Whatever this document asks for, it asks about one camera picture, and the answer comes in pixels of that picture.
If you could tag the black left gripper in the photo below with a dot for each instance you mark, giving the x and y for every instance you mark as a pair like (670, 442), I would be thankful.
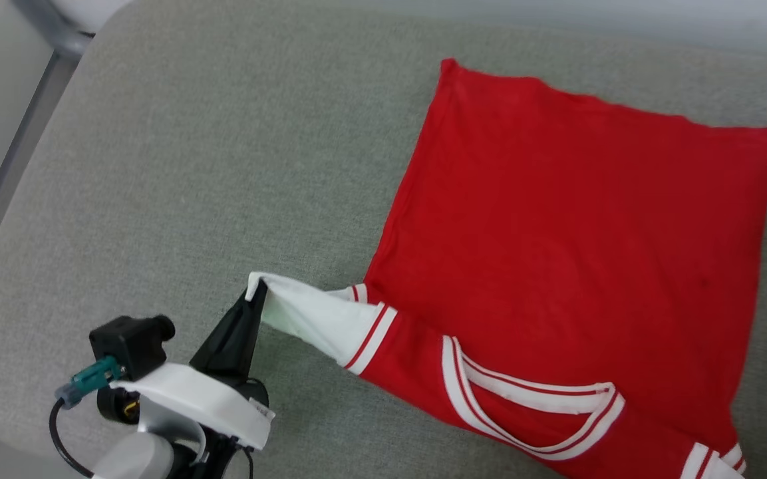
(210, 459)

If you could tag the red shirt white sleeves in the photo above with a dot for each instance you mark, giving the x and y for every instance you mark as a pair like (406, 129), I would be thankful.
(556, 233)

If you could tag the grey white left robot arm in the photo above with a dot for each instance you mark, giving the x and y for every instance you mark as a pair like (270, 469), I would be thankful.
(134, 459)

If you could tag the black left wrist plug block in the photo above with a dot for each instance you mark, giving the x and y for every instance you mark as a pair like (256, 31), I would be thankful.
(127, 342)

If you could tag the grey fabric sofa seat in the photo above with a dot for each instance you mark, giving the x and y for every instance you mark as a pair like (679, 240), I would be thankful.
(223, 166)

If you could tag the grey baseboard strip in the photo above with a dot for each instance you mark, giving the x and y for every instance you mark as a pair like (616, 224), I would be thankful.
(10, 173)

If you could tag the white round object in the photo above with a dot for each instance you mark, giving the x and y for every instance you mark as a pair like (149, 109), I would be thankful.
(87, 12)

